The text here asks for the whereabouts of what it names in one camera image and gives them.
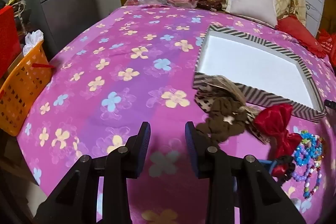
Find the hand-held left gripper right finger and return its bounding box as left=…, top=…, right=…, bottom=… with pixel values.
left=184, top=121, right=306, bottom=224

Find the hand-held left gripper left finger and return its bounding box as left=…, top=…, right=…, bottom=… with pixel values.
left=35, top=122, right=151, bottom=224

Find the blue flower bracelet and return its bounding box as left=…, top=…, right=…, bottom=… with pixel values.
left=299, top=130, right=324, bottom=151

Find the brown scrunchie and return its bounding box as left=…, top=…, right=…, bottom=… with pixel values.
left=196, top=97, right=255, bottom=147

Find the leopard print hair bow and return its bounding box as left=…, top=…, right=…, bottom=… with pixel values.
left=194, top=75, right=268, bottom=144

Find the red satin hair bow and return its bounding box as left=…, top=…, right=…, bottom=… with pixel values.
left=253, top=104, right=302, bottom=159

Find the blue bead bracelet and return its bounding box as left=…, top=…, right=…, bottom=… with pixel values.
left=293, top=145, right=323, bottom=167

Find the black scrunchie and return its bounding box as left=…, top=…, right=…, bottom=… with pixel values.
left=273, top=156, right=296, bottom=183

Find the purple bead bracelet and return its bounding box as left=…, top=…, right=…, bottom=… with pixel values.
left=291, top=161, right=315, bottom=182

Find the blue hair tie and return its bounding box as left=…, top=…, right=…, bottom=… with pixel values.
left=259, top=160, right=277, bottom=176

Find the striped cardboard box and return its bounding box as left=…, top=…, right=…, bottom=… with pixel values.
left=192, top=25, right=327, bottom=123

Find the multicolour bead bracelet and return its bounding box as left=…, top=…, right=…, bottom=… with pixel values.
left=303, top=166, right=323, bottom=199

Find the red shopping bag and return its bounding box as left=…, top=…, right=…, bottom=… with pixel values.
left=316, top=29, right=336, bottom=67

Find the red frilled cushion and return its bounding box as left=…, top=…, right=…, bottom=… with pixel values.
left=275, top=16, right=326, bottom=58

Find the pink floral bedsheet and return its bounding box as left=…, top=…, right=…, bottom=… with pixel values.
left=17, top=5, right=336, bottom=224

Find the white pillow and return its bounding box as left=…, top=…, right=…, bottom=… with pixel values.
left=226, top=0, right=278, bottom=28

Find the orange plastic basket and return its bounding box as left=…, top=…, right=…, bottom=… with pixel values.
left=0, top=40, right=51, bottom=136

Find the white plastic bag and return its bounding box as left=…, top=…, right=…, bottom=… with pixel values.
left=23, top=30, right=44, bottom=55

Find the red paper bag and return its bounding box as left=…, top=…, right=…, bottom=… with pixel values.
left=0, top=6, right=21, bottom=77

